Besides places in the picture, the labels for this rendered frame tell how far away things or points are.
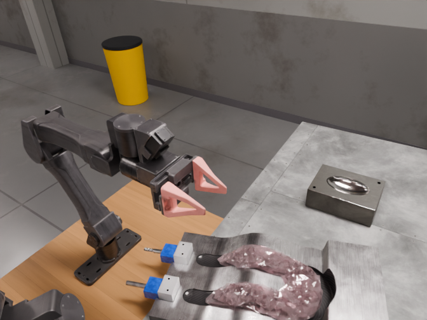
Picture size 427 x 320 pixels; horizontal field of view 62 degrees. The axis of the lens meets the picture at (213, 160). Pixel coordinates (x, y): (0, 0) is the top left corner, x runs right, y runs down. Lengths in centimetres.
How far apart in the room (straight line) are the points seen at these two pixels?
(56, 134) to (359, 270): 74
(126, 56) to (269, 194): 256
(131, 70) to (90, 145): 286
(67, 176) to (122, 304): 35
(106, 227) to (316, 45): 232
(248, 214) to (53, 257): 59
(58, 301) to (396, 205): 102
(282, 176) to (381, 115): 178
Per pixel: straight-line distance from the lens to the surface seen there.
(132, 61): 356
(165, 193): 59
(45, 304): 59
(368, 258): 94
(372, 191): 119
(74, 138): 79
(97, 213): 97
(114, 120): 66
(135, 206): 123
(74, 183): 95
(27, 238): 251
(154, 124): 62
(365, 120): 304
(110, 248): 104
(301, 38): 297
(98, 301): 102
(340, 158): 143
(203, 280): 92
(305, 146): 147
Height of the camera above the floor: 160
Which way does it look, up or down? 35 degrees down
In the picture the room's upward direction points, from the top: 4 degrees counter-clockwise
